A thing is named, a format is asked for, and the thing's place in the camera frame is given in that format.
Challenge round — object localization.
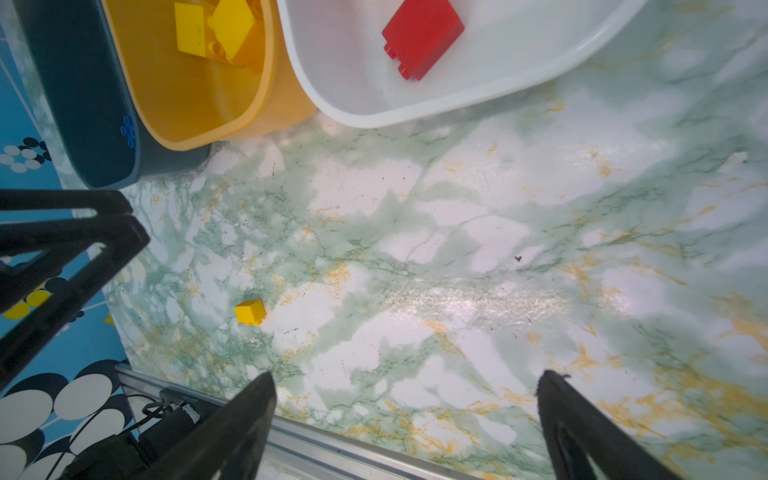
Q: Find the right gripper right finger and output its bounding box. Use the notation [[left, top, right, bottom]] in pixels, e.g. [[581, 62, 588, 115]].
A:
[[536, 370, 678, 479]]

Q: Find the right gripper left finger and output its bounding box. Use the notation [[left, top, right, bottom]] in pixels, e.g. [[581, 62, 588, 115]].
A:
[[138, 372, 277, 479]]

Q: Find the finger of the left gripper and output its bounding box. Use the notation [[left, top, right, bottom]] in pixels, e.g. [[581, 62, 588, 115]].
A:
[[1, 189, 133, 218], [1, 215, 149, 388]]

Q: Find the blue lego brick narrow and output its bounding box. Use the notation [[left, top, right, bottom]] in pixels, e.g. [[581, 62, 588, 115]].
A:
[[120, 115, 137, 150]]

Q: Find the small yellow lego brick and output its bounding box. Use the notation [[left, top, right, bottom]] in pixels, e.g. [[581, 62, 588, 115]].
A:
[[234, 300, 267, 326]]

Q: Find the yellow plastic bin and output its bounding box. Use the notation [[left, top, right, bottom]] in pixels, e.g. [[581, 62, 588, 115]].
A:
[[102, 1, 316, 151]]

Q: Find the dark teal plastic bin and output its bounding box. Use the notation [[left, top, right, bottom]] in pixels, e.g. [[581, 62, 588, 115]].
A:
[[12, 0, 209, 189]]

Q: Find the white plastic bin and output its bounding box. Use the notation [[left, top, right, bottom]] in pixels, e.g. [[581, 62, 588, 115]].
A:
[[278, 0, 645, 128]]

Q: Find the red lego brick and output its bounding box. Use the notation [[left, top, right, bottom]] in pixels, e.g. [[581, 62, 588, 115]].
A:
[[382, 0, 465, 81]]

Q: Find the aluminium front rail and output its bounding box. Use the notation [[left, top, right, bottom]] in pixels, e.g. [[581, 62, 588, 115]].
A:
[[113, 362, 481, 480]]

